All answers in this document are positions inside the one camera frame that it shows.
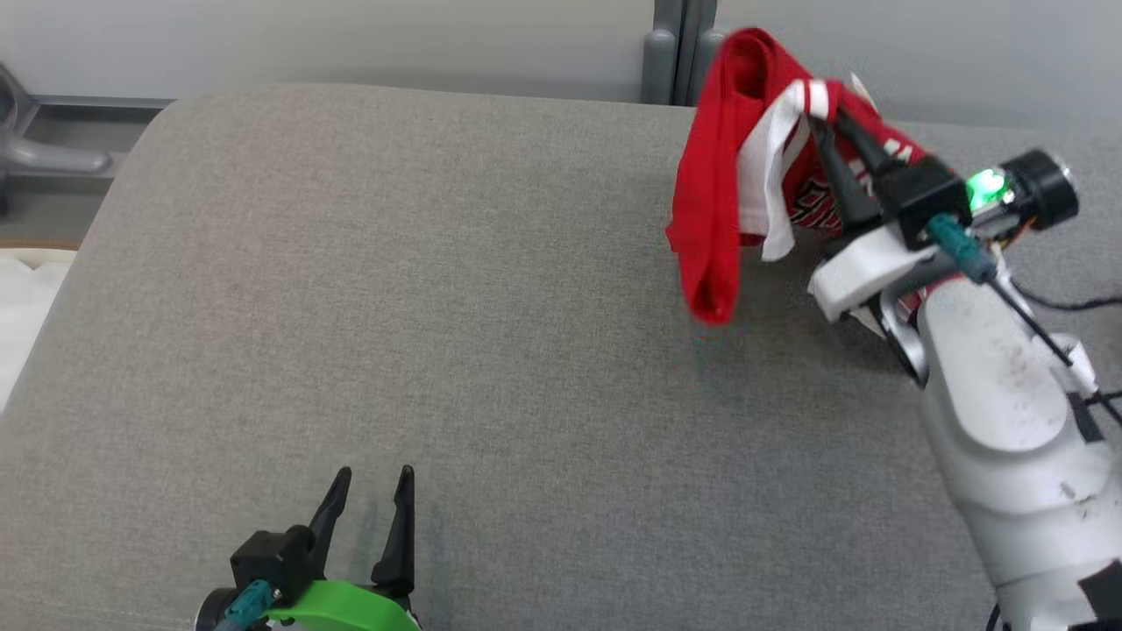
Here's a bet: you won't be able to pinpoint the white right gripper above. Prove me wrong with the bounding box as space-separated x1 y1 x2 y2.
806 105 1081 323

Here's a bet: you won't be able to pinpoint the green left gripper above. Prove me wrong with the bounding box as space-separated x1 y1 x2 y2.
195 464 422 631

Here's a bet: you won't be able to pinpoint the red shorts with white stripe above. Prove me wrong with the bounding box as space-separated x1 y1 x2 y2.
664 26 932 327

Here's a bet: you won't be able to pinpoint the white bedding with brown edge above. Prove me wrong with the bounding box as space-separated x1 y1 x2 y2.
0 241 80 415

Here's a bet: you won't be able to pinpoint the grey double partition post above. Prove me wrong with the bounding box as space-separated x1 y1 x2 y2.
642 0 728 106

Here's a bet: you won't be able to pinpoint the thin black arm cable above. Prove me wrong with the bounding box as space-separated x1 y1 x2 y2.
1017 287 1122 314

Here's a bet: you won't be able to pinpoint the grey baseboard rail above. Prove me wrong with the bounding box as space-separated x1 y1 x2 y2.
26 95 176 176

